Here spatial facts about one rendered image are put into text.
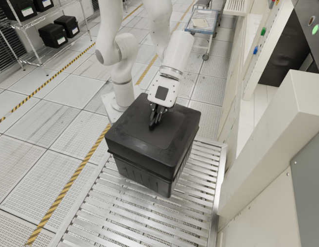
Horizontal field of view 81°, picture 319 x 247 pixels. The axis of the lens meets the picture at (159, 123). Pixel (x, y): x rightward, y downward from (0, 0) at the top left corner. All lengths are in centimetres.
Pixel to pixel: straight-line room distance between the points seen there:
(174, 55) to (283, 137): 44
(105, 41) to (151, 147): 55
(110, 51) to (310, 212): 89
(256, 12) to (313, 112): 227
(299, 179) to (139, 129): 50
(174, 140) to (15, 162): 185
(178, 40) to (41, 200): 168
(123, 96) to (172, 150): 61
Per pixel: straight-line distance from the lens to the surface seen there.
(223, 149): 106
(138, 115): 75
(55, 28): 348
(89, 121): 230
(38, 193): 200
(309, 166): 38
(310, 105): 37
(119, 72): 108
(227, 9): 280
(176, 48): 69
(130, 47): 104
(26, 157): 228
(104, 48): 97
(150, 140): 67
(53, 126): 241
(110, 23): 95
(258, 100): 124
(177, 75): 68
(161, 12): 69
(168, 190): 81
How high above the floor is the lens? 160
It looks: 49 degrees down
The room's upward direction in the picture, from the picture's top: straight up
